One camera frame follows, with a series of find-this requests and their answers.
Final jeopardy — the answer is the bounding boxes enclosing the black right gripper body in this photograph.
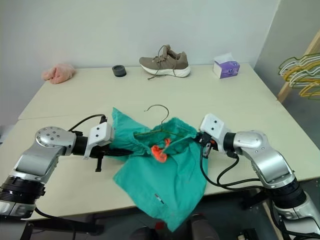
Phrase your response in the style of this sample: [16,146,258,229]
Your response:
[198,132,218,151]

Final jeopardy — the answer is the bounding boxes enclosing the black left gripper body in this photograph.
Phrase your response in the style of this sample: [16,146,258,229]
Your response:
[88,144,113,159]

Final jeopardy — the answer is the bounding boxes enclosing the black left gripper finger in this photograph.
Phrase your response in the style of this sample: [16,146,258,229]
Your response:
[107,147,134,157]
[94,155,104,173]

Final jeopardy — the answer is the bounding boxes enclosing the olive wire hanger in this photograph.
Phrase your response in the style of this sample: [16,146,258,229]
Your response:
[133,104,199,141]

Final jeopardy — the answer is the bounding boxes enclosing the green scrub shirt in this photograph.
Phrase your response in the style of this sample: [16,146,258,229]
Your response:
[111,107,210,233]

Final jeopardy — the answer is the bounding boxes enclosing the purple tissue box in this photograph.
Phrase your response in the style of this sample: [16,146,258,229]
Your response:
[212,52,241,80]

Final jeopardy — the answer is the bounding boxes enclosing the dark rounded shape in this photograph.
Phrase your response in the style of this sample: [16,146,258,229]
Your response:
[190,212,221,240]

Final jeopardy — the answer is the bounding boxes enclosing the black round container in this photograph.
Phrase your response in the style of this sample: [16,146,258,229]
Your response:
[111,64,127,78]

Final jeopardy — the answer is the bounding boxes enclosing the brown sneaker with white sole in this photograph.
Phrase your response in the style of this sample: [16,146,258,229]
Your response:
[138,44,192,81]

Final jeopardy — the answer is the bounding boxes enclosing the pink plush toy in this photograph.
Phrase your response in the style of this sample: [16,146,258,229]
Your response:
[41,62,77,85]

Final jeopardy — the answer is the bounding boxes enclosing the hangers on wooden rack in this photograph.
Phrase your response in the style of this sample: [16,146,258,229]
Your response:
[277,31,320,104]

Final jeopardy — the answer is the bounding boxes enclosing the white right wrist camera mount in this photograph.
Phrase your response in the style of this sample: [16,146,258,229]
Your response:
[198,113,232,146]

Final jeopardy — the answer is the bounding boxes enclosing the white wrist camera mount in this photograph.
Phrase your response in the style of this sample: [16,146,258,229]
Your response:
[83,122,116,160]
[198,113,232,146]

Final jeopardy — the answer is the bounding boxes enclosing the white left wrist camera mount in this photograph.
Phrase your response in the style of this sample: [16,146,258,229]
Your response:
[83,122,116,160]

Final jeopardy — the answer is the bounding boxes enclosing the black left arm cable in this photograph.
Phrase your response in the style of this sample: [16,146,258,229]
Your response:
[67,113,108,133]

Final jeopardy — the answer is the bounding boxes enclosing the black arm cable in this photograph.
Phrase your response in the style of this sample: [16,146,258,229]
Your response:
[67,113,108,133]
[199,142,262,192]

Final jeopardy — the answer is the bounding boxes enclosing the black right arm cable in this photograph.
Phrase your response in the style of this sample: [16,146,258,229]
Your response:
[199,142,262,192]

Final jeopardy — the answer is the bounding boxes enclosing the black table frame foot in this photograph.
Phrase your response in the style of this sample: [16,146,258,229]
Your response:
[240,189,266,210]
[19,219,105,240]

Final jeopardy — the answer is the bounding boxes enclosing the white wire hanger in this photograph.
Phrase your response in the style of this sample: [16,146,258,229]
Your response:
[279,59,320,88]

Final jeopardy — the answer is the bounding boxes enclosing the yellow wire hanger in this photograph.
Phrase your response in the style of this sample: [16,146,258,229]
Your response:
[283,66,320,101]

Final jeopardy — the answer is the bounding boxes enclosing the green wire hanger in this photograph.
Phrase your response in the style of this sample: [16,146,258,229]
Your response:
[277,52,320,76]

